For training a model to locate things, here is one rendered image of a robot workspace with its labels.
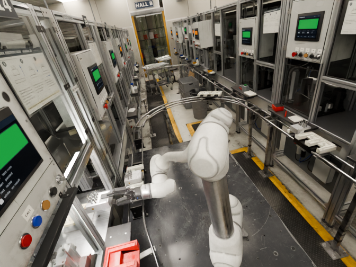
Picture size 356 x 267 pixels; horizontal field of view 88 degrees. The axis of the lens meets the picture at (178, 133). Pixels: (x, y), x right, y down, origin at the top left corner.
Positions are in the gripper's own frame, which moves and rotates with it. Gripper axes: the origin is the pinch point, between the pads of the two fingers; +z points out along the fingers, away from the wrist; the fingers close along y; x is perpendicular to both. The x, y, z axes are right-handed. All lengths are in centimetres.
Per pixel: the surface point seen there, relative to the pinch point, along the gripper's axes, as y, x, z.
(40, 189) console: 43, 34, 5
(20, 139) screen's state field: 61, 32, 4
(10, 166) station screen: 57, 40, 3
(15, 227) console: 43, 47, 5
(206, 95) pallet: -8, -185, -120
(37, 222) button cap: 39, 43, 3
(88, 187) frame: -9.9, -25.0, 20.4
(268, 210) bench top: -28, 10, -102
